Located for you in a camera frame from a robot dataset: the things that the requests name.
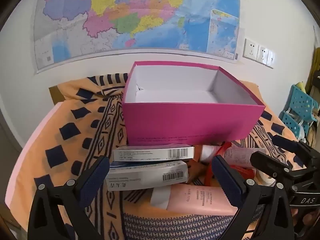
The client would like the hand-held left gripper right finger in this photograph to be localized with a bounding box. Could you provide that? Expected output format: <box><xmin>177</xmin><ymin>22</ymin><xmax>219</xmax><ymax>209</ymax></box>
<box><xmin>211</xmin><ymin>154</ymin><xmax>295</xmax><ymax>240</ymax></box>

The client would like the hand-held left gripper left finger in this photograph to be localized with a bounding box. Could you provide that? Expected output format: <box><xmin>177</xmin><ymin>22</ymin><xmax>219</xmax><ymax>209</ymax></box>
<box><xmin>27</xmin><ymin>156</ymin><xmax>110</xmax><ymax>240</ymax></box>

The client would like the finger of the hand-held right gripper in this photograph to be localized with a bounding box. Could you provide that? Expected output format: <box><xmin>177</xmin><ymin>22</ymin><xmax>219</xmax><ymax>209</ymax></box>
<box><xmin>271</xmin><ymin>135</ymin><xmax>307</xmax><ymax>157</ymax></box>
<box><xmin>250</xmin><ymin>151</ymin><xmax>293</xmax><ymax>180</ymax></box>

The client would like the white tube with black print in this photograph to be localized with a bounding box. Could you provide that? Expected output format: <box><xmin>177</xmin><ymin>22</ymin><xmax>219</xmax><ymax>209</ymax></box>
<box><xmin>201</xmin><ymin>144</ymin><xmax>265</xmax><ymax>168</ymax></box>

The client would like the red scraper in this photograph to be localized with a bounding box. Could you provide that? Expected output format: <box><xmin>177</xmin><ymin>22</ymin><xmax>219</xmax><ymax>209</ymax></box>
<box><xmin>205</xmin><ymin>141</ymin><xmax>255</xmax><ymax>188</ymax></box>

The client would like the pink tube with white cap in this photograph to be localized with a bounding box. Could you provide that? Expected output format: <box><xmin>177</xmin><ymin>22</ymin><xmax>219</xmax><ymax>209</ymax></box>
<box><xmin>150</xmin><ymin>184</ymin><xmax>238</xmax><ymax>215</ymax></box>

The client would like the white blue medicine box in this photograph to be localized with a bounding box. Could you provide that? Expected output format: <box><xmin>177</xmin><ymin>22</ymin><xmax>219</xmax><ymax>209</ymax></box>
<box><xmin>105</xmin><ymin>160</ymin><xmax>188</xmax><ymax>192</ymax></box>

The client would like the pink cardboard box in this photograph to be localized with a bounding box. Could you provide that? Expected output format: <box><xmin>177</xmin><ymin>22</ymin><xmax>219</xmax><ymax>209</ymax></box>
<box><xmin>122</xmin><ymin>61</ymin><xmax>266</xmax><ymax>146</ymax></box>

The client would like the person's right hand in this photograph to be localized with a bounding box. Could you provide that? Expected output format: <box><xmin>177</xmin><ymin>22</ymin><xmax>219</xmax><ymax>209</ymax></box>
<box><xmin>292</xmin><ymin>205</ymin><xmax>320</xmax><ymax>233</ymax></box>

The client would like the blue plastic basket rack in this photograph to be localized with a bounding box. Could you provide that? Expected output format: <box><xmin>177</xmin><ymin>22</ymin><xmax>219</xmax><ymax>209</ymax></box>
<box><xmin>279</xmin><ymin>85</ymin><xmax>314</xmax><ymax>137</ymax></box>

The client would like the orange patterned blanket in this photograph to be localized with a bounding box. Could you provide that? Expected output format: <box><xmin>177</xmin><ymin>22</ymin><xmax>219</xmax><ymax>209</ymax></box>
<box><xmin>5</xmin><ymin>74</ymin><xmax>300</xmax><ymax>240</ymax></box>

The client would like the pink bed sheet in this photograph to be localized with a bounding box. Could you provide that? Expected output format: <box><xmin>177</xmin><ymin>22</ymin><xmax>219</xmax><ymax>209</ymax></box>
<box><xmin>5</xmin><ymin>102</ymin><xmax>63</xmax><ymax>205</ymax></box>

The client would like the brown wooden board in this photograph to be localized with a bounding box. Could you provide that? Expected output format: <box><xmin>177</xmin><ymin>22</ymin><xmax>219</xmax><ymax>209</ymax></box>
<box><xmin>49</xmin><ymin>86</ymin><xmax>66</xmax><ymax>105</ymax></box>

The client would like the white wall switch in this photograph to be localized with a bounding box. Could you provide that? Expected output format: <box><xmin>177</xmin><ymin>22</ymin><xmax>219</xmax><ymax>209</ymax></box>
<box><xmin>266</xmin><ymin>50</ymin><xmax>275</xmax><ymax>68</ymax></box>

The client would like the white wall socket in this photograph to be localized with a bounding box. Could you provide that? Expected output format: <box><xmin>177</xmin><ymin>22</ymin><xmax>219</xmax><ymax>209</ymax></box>
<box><xmin>257</xmin><ymin>45</ymin><xmax>269</xmax><ymax>64</ymax></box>
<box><xmin>244</xmin><ymin>39</ymin><xmax>259</xmax><ymax>60</ymax></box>

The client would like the colourful wall map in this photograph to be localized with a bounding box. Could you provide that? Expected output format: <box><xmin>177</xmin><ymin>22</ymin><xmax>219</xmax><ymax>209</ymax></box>
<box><xmin>33</xmin><ymin>0</ymin><xmax>240</xmax><ymax>74</ymax></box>

